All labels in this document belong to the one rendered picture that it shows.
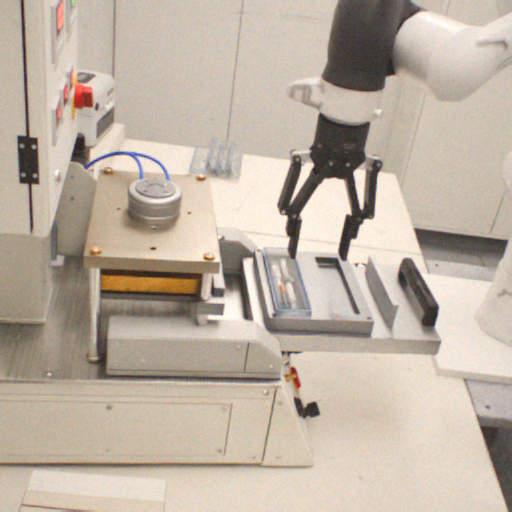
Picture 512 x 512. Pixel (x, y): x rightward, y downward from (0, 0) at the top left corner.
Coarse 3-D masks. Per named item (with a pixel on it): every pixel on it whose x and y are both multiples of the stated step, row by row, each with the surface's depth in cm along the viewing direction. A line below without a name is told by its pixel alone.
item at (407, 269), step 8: (400, 264) 122; (408, 264) 120; (400, 272) 122; (408, 272) 119; (416, 272) 118; (408, 280) 118; (416, 280) 116; (424, 280) 116; (416, 288) 115; (424, 288) 114; (416, 296) 115; (424, 296) 112; (432, 296) 112; (424, 304) 111; (432, 304) 110; (424, 312) 111; (432, 312) 110; (424, 320) 111; (432, 320) 111
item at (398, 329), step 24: (384, 264) 127; (384, 288) 112; (408, 288) 121; (384, 312) 112; (408, 312) 114; (288, 336) 105; (312, 336) 105; (336, 336) 106; (360, 336) 107; (384, 336) 108; (408, 336) 108; (432, 336) 109
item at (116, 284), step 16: (112, 272) 97; (128, 272) 98; (144, 272) 98; (160, 272) 99; (176, 272) 99; (112, 288) 98; (128, 288) 98; (144, 288) 98; (160, 288) 98; (176, 288) 99; (192, 288) 99
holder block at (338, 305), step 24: (264, 264) 116; (312, 264) 118; (336, 264) 122; (264, 288) 110; (312, 288) 112; (336, 288) 116; (360, 288) 114; (264, 312) 108; (312, 312) 106; (336, 312) 110; (360, 312) 108
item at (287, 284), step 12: (264, 252) 118; (276, 252) 119; (276, 264) 115; (288, 264) 116; (276, 276) 112; (288, 276) 112; (300, 276) 113; (276, 288) 109; (288, 288) 109; (300, 288) 110; (276, 300) 106; (288, 300) 107; (300, 300) 107
